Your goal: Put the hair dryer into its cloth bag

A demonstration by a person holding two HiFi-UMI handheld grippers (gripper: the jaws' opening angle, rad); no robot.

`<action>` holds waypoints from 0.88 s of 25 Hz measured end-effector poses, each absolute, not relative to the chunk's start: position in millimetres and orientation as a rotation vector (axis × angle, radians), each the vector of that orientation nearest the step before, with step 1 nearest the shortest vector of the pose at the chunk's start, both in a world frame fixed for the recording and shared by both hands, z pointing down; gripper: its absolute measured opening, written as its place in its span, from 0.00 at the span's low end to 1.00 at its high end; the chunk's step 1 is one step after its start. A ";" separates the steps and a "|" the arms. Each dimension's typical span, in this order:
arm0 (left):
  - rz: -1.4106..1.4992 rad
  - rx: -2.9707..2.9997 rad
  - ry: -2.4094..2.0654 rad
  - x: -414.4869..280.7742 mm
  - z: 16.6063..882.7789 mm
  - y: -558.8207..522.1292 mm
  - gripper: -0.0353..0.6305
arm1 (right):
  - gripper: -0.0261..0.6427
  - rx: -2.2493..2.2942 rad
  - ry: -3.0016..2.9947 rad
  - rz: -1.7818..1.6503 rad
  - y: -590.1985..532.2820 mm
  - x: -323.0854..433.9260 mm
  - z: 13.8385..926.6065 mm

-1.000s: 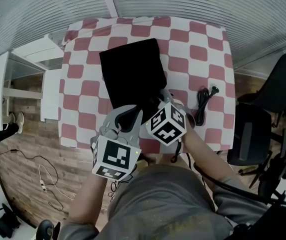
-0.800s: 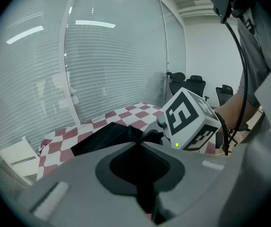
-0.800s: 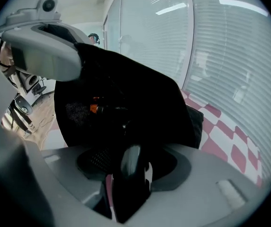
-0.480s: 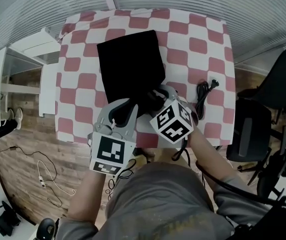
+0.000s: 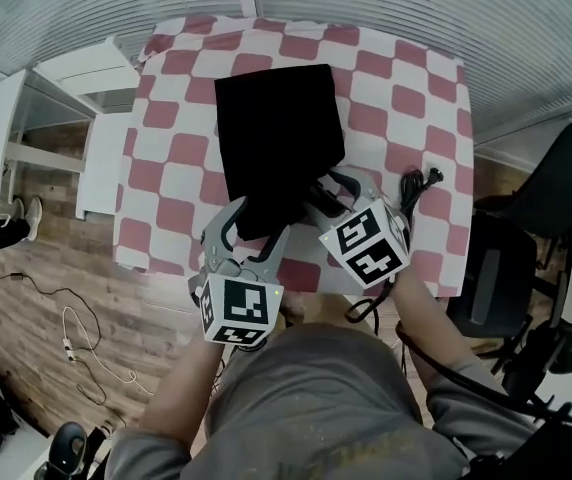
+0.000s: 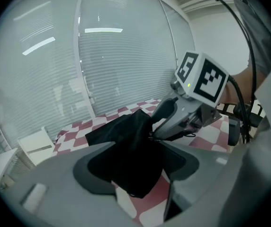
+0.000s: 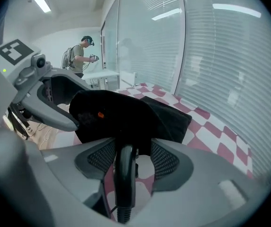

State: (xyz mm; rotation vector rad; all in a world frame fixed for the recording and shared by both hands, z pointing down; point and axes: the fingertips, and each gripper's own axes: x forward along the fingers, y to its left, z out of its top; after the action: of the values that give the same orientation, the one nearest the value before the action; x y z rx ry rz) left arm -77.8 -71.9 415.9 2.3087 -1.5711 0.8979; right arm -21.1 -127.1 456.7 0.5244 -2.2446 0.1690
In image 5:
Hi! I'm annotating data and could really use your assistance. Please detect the black orange hair dryer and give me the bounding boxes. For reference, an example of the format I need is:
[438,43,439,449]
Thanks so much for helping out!
[310,166,445,224]

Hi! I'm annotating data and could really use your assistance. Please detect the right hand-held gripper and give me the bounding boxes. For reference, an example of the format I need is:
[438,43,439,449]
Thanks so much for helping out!
[305,166,413,291]

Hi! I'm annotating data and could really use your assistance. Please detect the long black floor cable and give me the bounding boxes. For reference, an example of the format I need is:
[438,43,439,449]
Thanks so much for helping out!
[0,271,128,428]

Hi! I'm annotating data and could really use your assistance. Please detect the red white checkered tablecloth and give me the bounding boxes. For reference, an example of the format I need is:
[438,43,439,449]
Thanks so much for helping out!
[112,15,476,300]

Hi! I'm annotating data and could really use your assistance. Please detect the person's khaki trousers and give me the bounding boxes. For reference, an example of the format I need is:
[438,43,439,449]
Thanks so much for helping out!
[282,291,318,325]

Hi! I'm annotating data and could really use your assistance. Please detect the thick black cable bundle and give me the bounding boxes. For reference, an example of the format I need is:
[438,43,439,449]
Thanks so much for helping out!
[394,319,572,430]

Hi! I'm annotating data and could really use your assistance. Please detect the person's right forearm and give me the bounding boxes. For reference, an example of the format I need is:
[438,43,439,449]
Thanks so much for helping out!
[389,266,478,385]

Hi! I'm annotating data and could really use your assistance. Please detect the white chair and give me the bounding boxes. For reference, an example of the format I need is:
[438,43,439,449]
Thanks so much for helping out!
[32,34,143,222]

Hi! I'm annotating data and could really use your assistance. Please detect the black fabric bag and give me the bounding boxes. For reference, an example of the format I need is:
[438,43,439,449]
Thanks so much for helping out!
[214,63,347,244]

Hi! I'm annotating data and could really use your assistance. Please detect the black rounded device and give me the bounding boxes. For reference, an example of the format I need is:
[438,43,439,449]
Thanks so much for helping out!
[32,420,91,480]

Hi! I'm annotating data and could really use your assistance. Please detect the white cable with power strip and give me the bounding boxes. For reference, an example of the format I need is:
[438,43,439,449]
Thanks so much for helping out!
[60,305,156,398]

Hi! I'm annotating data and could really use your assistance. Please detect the person's grey shirt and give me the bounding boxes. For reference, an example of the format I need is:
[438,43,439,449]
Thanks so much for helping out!
[103,322,543,480]

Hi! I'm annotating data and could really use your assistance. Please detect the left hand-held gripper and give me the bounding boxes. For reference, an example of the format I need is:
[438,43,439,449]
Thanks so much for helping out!
[188,196,292,346]

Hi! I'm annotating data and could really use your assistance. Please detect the thin black looped cable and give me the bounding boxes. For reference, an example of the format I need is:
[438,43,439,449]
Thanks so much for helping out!
[343,278,393,340]

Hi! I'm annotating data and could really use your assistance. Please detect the person's left forearm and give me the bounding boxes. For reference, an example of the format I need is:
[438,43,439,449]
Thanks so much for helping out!
[138,336,228,455]

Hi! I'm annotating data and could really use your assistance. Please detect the black office chair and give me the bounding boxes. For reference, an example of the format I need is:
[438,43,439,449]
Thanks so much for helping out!
[499,266,572,405]
[444,119,572,340]

